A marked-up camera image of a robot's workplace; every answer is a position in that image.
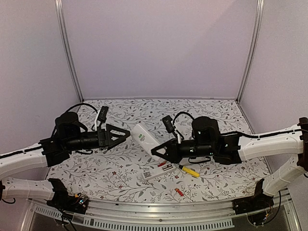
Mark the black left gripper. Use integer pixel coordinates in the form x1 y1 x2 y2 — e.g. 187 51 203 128
65 124 130 152

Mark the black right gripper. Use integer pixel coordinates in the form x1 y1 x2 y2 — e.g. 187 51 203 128
151 138 215 164

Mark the red orange battery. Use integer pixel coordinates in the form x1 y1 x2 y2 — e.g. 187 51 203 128
157 161 167 167

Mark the narrow white remote control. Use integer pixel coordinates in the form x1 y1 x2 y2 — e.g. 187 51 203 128
141 164 176 180

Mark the yellow handled screwdriver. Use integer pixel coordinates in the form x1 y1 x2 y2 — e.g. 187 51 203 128
178 165 200 178

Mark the white remote with green buttons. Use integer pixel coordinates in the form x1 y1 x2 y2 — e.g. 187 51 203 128
130 124 161 161

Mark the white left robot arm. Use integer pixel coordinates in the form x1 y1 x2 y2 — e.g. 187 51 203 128
0 112 130 209

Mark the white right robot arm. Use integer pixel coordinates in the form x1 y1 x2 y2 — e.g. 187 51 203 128
151 116 308 210

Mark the floral patterned table mat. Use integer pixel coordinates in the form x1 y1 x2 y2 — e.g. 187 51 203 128
48 99 269 203

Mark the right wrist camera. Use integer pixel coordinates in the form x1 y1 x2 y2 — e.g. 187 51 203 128
162 115 184 143

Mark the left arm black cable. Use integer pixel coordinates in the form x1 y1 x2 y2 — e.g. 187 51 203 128
69 103 99 116

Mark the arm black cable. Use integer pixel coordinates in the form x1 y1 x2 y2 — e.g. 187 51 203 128
69 103 99 116
173 111 195 126

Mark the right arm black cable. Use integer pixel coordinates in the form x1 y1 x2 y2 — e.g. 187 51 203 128
173 111 195 126

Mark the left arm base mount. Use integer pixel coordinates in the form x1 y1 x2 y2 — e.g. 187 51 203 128
46 192 89 214

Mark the aluminium front rail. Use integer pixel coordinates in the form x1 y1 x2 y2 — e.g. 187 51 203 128
21 189 303 231

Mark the left aluminium corner post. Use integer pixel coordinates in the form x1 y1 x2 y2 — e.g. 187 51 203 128
54 0 84 102

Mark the aluminium corner post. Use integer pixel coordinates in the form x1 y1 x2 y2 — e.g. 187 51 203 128
54 0 84 102
236 0 264 104

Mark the right aluminium corner post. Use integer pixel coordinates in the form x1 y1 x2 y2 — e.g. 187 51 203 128
236 0 264 104

